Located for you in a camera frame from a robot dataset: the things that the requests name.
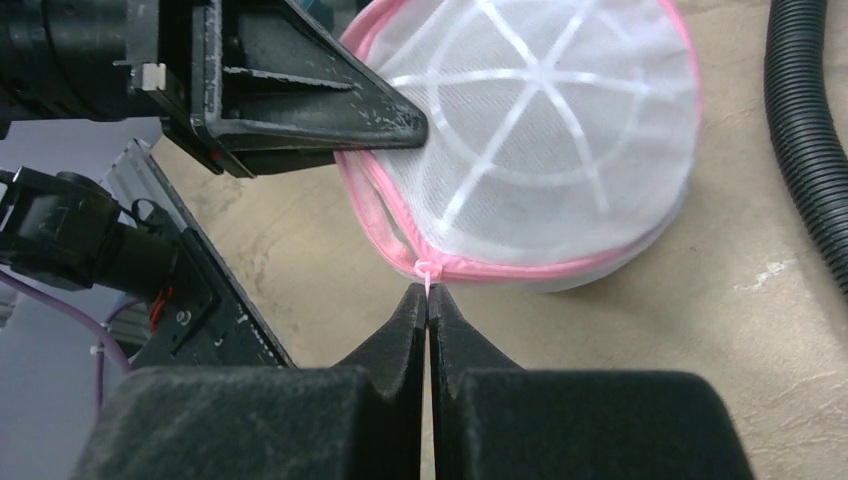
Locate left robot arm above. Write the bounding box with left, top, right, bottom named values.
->
left=1, top=1, right=428, bottom=299

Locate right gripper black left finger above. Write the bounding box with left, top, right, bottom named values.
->
left=72, top=284, right=427, bottom=479

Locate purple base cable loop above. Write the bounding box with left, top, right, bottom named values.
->
left=0, top=268, right=144, bottom=419

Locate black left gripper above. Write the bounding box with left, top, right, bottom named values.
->
left=1, top=0, right=159, bottom=135

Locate black corrugated hose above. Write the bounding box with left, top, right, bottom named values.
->
left=763, top=0, right=848, bottom=296

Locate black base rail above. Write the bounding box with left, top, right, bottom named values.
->
left=105, top=140, right=294, bottom=368

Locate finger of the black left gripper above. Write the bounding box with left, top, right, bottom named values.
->
left=159, top=1, right=428, bottom=178

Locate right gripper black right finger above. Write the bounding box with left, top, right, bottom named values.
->
left=428, top=285, right=753, bottom=479

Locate pink trimmed mesh laundry bag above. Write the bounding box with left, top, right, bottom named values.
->
left=336, top=1, right=702, bottom=292

